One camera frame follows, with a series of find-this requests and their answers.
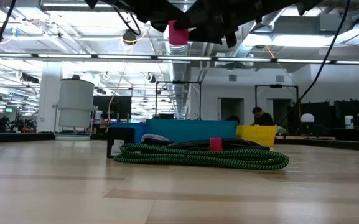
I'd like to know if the black ceiling cable reel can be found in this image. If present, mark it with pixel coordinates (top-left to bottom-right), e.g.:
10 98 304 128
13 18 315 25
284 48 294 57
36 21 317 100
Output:
122 29 138 46

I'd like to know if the teal plastic bin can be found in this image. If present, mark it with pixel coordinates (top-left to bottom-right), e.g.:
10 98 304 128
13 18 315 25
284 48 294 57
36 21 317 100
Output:
145 119 239 143

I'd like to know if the silver ventilation duct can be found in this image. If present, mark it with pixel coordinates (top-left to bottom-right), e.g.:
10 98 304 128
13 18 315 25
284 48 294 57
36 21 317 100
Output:
165 43 193 57

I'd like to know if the green black braided cable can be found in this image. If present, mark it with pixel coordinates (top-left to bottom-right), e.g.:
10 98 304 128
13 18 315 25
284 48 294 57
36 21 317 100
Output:
113 142 290 171

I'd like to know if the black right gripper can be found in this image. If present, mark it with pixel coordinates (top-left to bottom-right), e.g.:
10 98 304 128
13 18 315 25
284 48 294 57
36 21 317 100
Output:
184 0 324 49

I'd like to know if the black table frame rail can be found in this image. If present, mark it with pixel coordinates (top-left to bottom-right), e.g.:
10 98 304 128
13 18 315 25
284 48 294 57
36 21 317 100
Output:
0 131 359 153

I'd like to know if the yellow slotted plastic basket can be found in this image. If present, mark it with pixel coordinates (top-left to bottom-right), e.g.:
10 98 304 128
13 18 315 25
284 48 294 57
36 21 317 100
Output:
235 124 278 147

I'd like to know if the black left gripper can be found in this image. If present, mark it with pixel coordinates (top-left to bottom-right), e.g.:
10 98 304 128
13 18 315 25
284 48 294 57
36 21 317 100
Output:
83 0 187 34

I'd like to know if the black power adapter block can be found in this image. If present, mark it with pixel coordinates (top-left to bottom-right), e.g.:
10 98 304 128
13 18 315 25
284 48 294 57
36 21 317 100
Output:
106 126 136 159

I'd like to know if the small red block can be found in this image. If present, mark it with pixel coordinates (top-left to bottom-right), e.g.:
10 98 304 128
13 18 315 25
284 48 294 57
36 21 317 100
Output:
167 19 190 46

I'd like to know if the black storage cabinet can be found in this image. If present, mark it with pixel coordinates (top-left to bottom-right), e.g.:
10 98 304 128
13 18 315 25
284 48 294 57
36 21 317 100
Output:
333 99 359 129

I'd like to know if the lavender grey cloth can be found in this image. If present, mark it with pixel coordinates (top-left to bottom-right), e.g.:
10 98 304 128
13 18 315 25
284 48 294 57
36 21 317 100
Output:
141 133 170 142

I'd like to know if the black frame stand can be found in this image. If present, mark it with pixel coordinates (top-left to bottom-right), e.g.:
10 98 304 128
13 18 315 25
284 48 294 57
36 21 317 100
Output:
155 80 203 121
254 84 300 127

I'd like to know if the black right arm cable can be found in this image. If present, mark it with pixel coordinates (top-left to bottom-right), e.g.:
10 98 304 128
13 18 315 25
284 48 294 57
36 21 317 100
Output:
277 0 352 126

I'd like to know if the white cylindrical tank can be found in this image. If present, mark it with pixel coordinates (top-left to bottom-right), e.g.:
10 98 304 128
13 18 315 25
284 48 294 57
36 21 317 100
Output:
57 78 95 129

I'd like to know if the long ceiling light strip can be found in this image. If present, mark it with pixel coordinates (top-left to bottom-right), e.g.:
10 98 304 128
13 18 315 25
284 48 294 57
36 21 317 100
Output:
0 52 359 66

